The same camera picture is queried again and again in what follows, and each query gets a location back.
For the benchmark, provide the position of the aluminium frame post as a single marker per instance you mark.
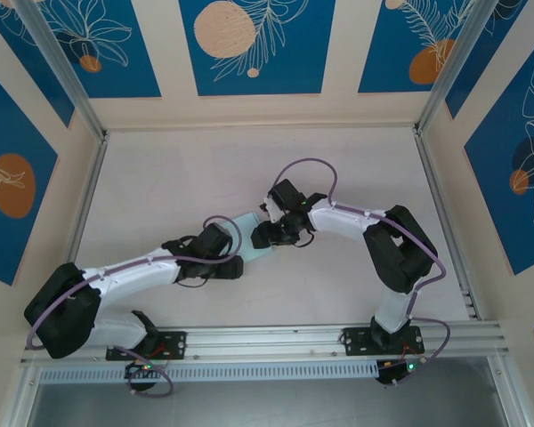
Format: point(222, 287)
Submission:
point(62, 75)
point(449, 66)

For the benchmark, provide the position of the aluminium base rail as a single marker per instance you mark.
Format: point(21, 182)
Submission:
point(267, 342)

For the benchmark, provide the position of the light blue cloth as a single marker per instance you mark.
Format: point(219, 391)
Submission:
point(248, 224)

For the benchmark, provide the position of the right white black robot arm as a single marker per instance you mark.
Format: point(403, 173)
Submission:
point(338, 222)

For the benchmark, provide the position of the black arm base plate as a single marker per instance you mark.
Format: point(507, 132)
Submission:
point(178, 344)
point(356, 340)

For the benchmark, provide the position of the small controller circuit board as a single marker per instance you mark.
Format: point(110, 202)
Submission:
point(402, 368)
point(142, 368)

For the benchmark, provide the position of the blue floral wall panel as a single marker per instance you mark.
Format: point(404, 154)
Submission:
point(396, 44)
point(13, 178)
point(258, 44)
point(507, 178)
point(503, 44)
point(31, 66)
point(115, 53)

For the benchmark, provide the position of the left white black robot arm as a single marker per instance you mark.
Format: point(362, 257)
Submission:
point(129, 276)

